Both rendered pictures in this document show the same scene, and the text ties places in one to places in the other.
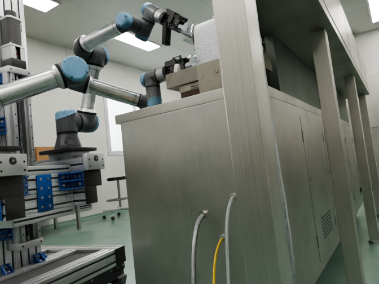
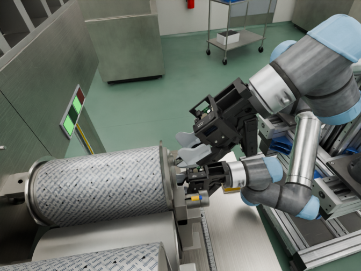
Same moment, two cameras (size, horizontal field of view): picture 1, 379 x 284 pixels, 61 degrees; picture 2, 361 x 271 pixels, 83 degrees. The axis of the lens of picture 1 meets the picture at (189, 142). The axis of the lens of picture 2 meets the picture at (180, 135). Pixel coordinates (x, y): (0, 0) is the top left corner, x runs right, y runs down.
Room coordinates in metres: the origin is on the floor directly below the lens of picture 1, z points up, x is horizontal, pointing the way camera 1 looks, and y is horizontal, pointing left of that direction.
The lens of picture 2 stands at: (1.75, -0.23, 1.63)
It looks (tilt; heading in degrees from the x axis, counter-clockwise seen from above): 44 degrees down; 144
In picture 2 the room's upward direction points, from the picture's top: 5 degrees counter-clockwise
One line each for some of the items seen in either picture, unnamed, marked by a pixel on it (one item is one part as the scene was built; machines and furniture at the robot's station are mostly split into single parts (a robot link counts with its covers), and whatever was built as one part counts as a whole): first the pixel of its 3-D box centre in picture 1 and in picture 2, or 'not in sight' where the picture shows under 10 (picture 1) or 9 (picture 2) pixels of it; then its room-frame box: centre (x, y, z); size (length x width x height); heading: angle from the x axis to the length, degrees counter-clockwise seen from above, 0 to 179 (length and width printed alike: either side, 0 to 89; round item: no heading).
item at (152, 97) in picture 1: (153, 98); (258, 191); (1.62, 0.16, 1.01); 0.11 x 0.08 x 0.11; 25
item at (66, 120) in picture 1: (67, 120); not in sight; (1.85, 0.69, 0.98); 0.13 x 0.12 x 0.14; 148
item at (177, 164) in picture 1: (287, 186); not in sight; (2.28, -0.65, 0.43); 2.52 x 0.64 x 0.86; 147
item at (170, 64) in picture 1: (176, 68); (206, 177); (1.52, 0.02, 1.12); 0.12 x 0.08 x 0.09; 57
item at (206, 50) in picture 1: (219, 56); not in sight; (1.39, -0.18, 1.11); 0.23 x 0.01 x 0.18; 57
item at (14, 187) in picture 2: not in sight; (19, 184); (1.35, -0.35, 1.28); 0.06 x 0.05 x 0.02; 57
